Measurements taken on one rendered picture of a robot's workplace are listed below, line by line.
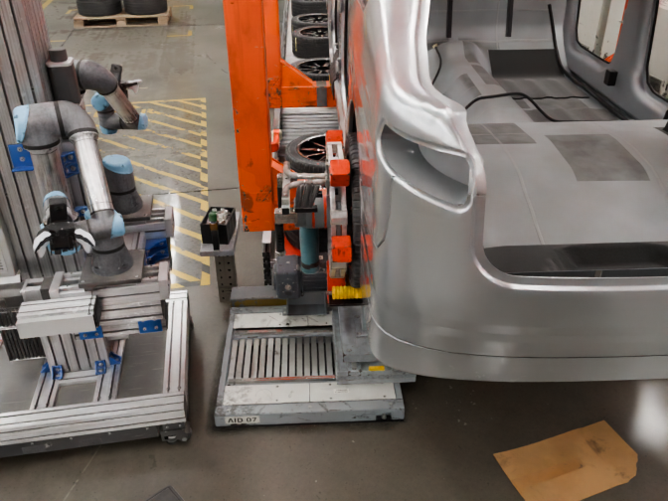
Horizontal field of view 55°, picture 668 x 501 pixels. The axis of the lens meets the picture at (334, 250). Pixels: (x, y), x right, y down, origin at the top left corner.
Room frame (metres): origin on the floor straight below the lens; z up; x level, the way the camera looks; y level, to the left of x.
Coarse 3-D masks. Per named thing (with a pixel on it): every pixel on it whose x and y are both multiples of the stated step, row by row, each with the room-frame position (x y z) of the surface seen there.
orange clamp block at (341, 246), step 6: (336, 240) 2.13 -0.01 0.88; (342, 240) 2.13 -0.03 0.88; (348, 240) 2.13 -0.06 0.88; (336, 246) 2.09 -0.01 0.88; (342, 246) 2.09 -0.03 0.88; (348, 246) 2.09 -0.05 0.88; (336, 252) 2.08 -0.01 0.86; (342, 252) 2.08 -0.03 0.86; (348, 252) 2.08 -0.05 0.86; (336, 258) 2.08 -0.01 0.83; (342, 258) 2.08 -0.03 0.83; (348, 258) 2.08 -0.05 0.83
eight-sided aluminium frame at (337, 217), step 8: (328, 144) 2.52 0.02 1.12; (336, 144) 2.52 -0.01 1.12; (328, 152) 2.43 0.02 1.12; (336, 152) 2.52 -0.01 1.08; (328, 160) 2.35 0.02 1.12; (328, 168) 2.32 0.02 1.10; (328, 192) 2.67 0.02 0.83; (344, 192) 2.24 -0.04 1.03; (344, 200) 2.22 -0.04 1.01; (344, 208) 2.20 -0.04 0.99; (336, 216) 2.17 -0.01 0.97; (344, 216) 2.18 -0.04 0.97; (336, 224) 2.17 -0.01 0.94; (344, 224) 2.17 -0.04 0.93; (328, 232) 2.58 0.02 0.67; (344, 232) 2.17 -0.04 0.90; (328, 240) 2.56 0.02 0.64; (328, 248) 2.52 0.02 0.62; (336, 264) 2.17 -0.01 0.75; (344, 264) 2.17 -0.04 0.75; (336, 272) 2.31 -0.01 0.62; (344, 272) 2.25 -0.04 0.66
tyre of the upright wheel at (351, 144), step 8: (352, 136) 2.46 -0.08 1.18; (352, 144) 2.39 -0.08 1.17; (344, 152) 2.70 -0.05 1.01; (352, 152) 2.34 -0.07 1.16; (352, 160) 2.30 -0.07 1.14; (352, 168) 2.27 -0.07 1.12; (352, 176) 2.25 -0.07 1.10; (352, 184) 2.22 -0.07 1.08; (352, 192) 2.22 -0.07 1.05; (352, 200) 2.20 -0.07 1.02; (352, 208) 2.20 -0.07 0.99; (352, 216) 2.20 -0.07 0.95; (352, 248) 2.18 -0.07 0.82; (352, 256) 2.18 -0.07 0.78; (352, 264) 2.17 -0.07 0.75; (352, 272) 2.17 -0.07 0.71; (352, 280) 2.19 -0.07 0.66
